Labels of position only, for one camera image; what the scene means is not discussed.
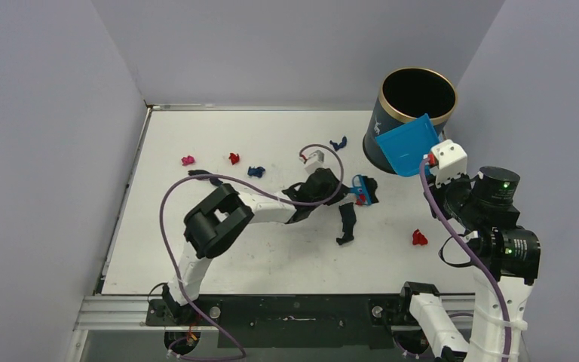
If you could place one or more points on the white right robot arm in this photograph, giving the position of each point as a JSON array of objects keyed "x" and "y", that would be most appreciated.
[{"x": 479, "y": 215}]

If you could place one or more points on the red paper scrap right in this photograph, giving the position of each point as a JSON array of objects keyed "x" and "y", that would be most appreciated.
[{"x": 418, "y": 238}]

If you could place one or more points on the red paper scrap centre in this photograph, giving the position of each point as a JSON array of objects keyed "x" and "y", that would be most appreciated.
[{"x": 362, "y": 200}]

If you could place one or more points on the black paper scrap left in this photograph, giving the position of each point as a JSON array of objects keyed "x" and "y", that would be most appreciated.
[{"x": 204, "y": 175}]

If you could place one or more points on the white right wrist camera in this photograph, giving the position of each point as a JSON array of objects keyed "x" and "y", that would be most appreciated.
[{"x": 448, "y": 162}]

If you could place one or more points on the dark blue gold-rimmed bin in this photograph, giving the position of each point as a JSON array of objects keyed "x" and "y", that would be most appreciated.
[{"x": 404, "y": 95}]

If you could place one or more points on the dark blue paper scrap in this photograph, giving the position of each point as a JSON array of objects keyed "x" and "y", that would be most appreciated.
[
  {"x": 336, "y": 146},
  {"x": 257, "y": 172}
]

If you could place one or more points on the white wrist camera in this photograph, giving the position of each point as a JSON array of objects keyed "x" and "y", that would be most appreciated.
[
  {"x": 314, "y": 162},
  {"x": 448, "y": 162}
]

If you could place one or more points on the red paper scrap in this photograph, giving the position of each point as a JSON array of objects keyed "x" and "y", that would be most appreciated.
[
  {"x": 234, "y": 158},
  {"x": 362, "y": 200},
  {"x": 418, "y": 238}
]

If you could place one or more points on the red paper scrap left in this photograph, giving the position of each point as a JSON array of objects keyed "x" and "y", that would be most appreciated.
[{"x": 234, "y": 158}]

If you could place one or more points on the blue plastic dustpan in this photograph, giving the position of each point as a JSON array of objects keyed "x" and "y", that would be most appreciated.
[{"x": 406, "y": 145}]

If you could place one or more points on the small pink paper scrap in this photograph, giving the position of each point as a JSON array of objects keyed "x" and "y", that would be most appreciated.
[{"x": 187, "y": 160}]

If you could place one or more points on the large black paper scrap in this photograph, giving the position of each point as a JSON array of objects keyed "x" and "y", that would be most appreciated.
[{"x": 349, "y": 220}]

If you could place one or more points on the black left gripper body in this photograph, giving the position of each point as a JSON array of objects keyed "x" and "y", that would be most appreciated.
[{"x": 334, "y": 188}]

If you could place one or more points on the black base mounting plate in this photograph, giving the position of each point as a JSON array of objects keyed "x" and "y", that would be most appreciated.
[{"x": 378, "y": 321}]

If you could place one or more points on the aluminium rail frame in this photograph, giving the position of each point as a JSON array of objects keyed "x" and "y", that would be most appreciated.
[{"x": 129, "y": 313}]

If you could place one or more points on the dark blue paper scrap centre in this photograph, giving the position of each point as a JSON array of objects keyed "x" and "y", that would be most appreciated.
[{"x": 257, "y": 172}]

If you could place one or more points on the dark blue paper scrap top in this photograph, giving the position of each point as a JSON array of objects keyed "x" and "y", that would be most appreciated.
[{"x": 336, "y": 146}]

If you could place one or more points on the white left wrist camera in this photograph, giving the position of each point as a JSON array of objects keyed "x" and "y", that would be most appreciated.
[{"x": 314, "y": 162}]

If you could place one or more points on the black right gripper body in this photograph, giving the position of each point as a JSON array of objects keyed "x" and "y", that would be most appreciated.
[{"x": 442, "y": 194}]

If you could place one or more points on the blue hand brush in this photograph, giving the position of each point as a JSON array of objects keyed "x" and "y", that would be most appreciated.
[{"x": 358, "y": 186}]

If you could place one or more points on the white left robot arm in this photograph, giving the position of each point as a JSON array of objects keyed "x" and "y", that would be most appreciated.
[{"x": 213, "y": 225}]

